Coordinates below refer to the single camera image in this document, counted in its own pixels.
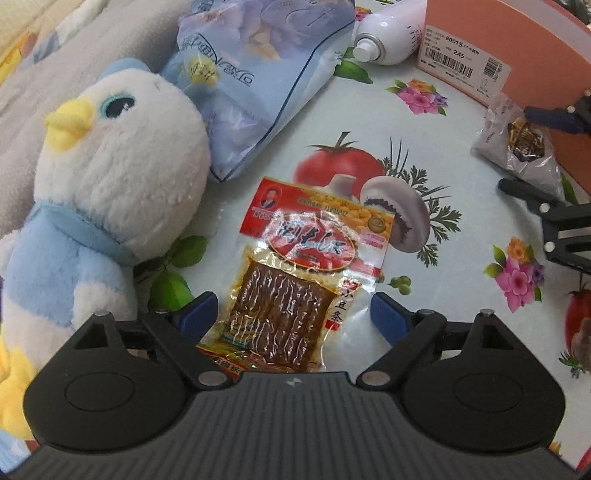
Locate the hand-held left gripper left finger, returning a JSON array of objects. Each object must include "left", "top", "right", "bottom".
[{"left": 69, "top": 292, "right": 234, "bottom": 391}]

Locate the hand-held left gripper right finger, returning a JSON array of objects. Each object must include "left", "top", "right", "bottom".
[{"left": 356, "top": 292, "right": 518, "bottom": 387}]

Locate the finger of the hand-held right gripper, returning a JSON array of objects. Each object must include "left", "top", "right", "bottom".
[
  {"left": 498, "top": 178, "right": 591, "bottom": 273},
  {"left": 524, "top": 92, "right": 591, "bottom": 136}
]

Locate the grey snack packet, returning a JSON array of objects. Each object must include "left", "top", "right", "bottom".
[{"left": 471, "top": 91, "right": 566, "bottom": 201}]

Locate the deep orange cardboard box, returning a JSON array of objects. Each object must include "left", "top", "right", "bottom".
[{"left": 416, "top": 0, "right": 591, "bottom": 204}]

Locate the red yellow tofu snack packet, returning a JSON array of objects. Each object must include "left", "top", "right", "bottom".
[{"left": 217, "top": 178, "right": 398, "bottom": 372}]

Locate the orange snack packet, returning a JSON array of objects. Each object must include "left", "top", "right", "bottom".
[{"left": 196, "top": 344, "right": 243, "bottom": 376}]

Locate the blue floral bed sheet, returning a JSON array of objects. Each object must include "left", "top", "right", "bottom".
[{"left": 0, "top": 0, "right": 591, "bottom": 467}]

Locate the white blue plush penguin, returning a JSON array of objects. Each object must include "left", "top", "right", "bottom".
[{"left": 0, "top": 58, "right": 213, "bottom": 441}]

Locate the white spray bottle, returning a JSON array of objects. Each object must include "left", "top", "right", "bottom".
[{"left": 353, "top": 0, "right": 428, "bottom": 65}]

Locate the pale blue plastic bag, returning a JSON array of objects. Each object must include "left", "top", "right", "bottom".
[{"left": 159, "top": 0, "right": 356, "bottom": 183}]

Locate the grey duvet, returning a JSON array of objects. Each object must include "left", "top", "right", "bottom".
[{"left": 0, "top": 0, "right": 195, "bottom": 116}]

